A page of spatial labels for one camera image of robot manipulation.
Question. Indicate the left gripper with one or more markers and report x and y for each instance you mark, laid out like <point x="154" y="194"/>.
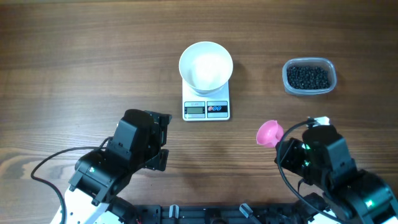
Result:
<point x="160" y="132"/>

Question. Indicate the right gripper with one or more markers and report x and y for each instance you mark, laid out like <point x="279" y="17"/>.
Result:
<point x="292" y="145"/>

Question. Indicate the pink measuring scoop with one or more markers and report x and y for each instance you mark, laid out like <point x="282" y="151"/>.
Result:
<point x="269" y="134"/>

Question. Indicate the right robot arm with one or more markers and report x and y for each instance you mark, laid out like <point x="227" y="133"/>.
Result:
<point x="321" y="157"/>

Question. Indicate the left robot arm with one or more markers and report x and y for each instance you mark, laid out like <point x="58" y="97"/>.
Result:
<point x="92" y="197"/>

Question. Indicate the white digital kitchen scale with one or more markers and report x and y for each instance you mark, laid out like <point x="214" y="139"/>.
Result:
<point x="212" y="106"/>

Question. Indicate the white bowl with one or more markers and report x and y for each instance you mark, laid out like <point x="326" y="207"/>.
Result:
<point x="205" y="66"/>

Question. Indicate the black beans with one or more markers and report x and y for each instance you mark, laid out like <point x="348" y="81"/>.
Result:
<point x="307" y="78"/>

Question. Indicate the clear plastic container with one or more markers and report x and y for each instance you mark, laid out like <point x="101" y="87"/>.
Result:
<point x="309" y="61"/>

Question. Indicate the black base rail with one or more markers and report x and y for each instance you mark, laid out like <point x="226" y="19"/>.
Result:
<point x="278" y="213"/>

